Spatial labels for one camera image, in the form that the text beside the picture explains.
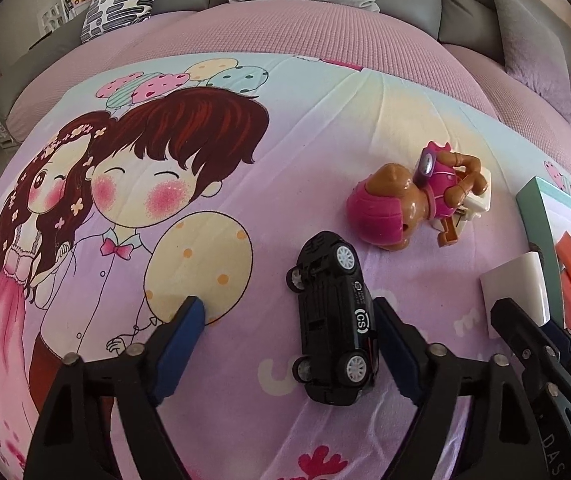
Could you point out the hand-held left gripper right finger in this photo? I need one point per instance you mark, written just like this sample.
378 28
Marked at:
398 350

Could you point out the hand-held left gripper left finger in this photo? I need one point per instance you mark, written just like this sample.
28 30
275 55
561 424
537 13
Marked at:
180 350

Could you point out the white charger plug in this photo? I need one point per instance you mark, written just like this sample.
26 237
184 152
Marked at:
515 285

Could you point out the black toy car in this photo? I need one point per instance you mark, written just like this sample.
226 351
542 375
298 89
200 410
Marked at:
330 310

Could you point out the teal storage box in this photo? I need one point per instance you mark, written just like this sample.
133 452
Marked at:
540 210

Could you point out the white hair claw clip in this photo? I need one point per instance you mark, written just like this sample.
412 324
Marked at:
481 201

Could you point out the pink brown toy dog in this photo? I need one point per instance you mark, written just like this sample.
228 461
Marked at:
385 210

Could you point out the printed cartoon blanket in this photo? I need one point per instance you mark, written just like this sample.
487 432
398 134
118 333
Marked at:
265 210

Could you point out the light purple pillow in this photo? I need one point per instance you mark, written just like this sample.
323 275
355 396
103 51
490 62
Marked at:
530 45

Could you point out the pink waffle bedspread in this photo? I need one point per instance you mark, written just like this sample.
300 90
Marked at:
290 25

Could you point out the rack of books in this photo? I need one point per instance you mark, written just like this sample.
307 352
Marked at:
72 2

